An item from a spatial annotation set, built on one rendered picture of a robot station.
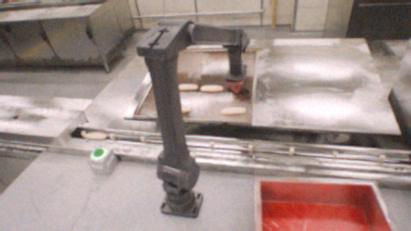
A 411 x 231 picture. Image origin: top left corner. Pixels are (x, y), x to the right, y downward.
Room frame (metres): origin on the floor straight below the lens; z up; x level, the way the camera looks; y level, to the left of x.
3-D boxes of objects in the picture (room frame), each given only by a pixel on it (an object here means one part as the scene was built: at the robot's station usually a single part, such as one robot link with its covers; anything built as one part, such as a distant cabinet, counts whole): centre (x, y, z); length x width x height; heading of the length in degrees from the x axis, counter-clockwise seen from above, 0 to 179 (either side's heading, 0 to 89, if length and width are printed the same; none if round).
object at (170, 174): (0.49, 0.10, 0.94); 0.09 x 0.05 x 0.10; 149
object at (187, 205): (0.47, 0.11, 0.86); 0.12 x 0.09 x 0.08; 72
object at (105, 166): (0.67, 0.40, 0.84); 0.08 x 0.08 x 0.11; 72
